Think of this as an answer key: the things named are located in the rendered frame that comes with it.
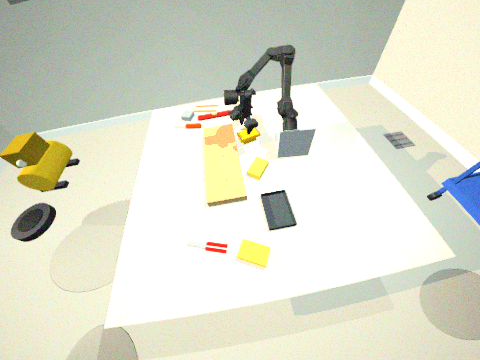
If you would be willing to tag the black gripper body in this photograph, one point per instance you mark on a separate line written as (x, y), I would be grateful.
(249, 122)

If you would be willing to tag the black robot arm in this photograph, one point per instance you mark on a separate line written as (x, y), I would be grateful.
(284, 54)

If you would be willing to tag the tan wooden board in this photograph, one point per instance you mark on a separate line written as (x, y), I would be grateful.
(224, 179)

